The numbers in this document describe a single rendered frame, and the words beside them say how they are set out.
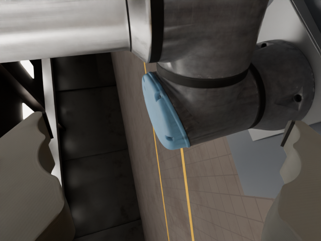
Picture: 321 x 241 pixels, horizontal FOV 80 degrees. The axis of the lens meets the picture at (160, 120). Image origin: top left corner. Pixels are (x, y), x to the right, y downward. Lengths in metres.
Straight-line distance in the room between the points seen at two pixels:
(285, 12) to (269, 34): 0.05
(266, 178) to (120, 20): 0.50
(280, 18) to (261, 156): 0.32
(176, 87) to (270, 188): 0.40
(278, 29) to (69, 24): 0.37
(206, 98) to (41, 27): 0.22
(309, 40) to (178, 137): 0.27
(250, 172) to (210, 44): 0.45
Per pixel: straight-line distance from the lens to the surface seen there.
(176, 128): 0.30
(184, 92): 0.29
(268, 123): 0.42
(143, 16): 0.22
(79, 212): 13.05
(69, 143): 13.34
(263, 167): 0.58
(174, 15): 0.23
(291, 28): 0.45
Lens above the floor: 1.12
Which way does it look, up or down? 16 degrees down
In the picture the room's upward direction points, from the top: 99 degrees counter-clockwise
